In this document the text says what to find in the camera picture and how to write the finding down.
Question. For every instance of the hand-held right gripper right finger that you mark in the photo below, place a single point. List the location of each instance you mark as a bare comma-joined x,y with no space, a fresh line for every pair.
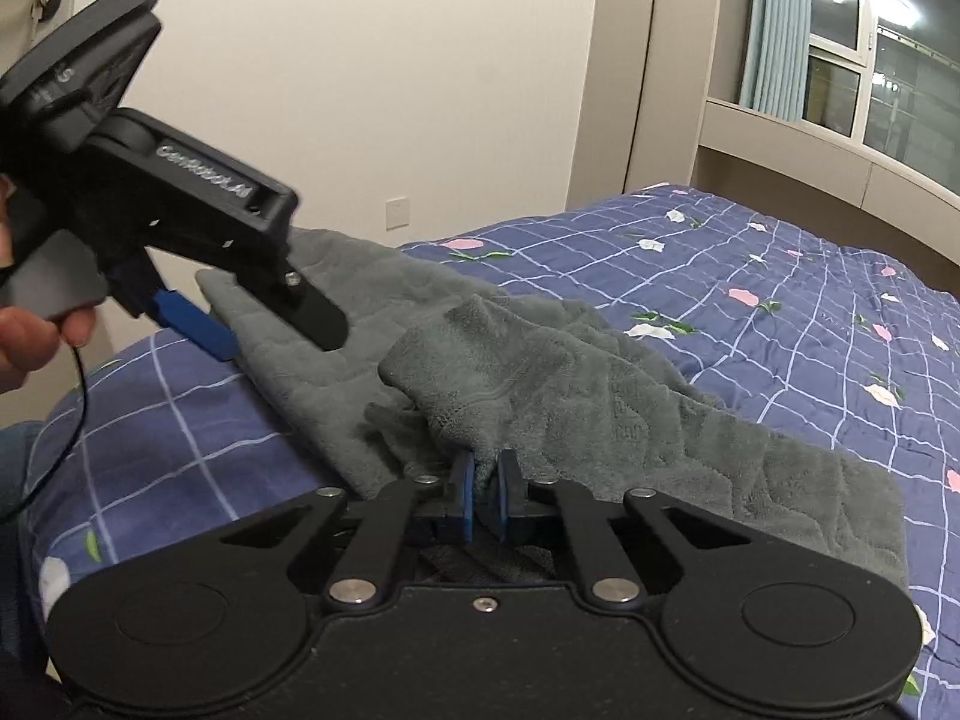
511,499

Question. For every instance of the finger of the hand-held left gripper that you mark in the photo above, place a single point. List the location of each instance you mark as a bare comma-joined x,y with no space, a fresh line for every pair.
319,319
196,326

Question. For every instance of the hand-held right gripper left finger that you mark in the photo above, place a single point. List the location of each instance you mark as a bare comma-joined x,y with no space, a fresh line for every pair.
463,499

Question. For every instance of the grey quilted fleece pants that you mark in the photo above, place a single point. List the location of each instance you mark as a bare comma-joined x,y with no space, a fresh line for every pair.
570,405

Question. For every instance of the person's left hand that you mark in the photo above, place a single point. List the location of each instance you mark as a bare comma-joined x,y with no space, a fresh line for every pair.
30,345

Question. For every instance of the blue checked floral blanket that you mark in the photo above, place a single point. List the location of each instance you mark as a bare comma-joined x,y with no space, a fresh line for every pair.
787,292

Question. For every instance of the beige tall wardrobe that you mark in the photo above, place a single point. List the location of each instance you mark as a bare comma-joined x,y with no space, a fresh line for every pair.
645,67

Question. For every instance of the light blue curtain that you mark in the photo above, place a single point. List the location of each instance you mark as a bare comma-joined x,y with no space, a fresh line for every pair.
776,26

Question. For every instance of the white wall outlet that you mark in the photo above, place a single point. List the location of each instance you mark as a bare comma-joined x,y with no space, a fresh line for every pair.
397,212

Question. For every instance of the window with white frame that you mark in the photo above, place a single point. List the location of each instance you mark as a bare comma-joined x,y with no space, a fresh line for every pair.
892,52

